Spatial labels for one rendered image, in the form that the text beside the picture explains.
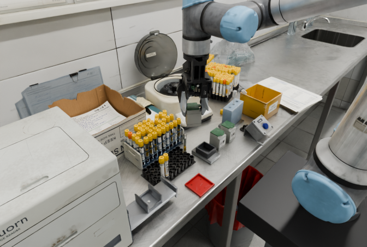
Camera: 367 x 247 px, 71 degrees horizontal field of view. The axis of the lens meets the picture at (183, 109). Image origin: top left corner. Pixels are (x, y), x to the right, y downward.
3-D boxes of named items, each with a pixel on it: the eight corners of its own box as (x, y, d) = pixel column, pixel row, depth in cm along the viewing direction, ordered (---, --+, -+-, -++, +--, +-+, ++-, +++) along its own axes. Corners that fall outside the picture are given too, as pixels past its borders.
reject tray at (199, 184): (200, 198, 78) (200, 196, 78) (184, 185, 82) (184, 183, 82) (214, 185, 82) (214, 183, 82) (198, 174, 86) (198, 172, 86)
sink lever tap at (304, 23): (325, 34, 223) (330, 18, 216) (298, 29, 237) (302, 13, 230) (332, 30, 234) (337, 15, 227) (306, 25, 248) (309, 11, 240)
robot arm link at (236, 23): (271, 3, 57) (231, -3, 64) (240, 10, 51) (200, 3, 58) (265, 39, 61) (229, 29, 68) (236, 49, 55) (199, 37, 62)
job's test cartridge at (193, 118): (201, 125, 83) (201, 109, 80) (187, 127, 83) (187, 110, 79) (199, 119, 87) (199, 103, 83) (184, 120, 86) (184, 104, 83)
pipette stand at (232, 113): (232, 133, 105) (235, 112, 100) (218, 127, 109) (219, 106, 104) (243, 122, 112) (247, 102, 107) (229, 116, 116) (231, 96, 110)
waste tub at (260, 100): (262, 123, 111) (266, 104, 106) (237, 111, 119) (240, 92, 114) (278, 112, 119) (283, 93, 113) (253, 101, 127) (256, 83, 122)
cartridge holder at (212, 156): (211, 164, 90) (211, 157, 88) (191, 153, 95) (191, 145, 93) (219, 157, 94) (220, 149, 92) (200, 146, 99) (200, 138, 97)
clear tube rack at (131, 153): (141, 171, 88) (140, 155, 84) (124, 157, 93) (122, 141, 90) (184, 143, 100) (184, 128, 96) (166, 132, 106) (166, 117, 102)
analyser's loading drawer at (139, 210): (118, 245, 64) (115, 233, 61) (104, 228, 68) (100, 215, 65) (177, 196, 76) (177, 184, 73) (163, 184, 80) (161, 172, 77)
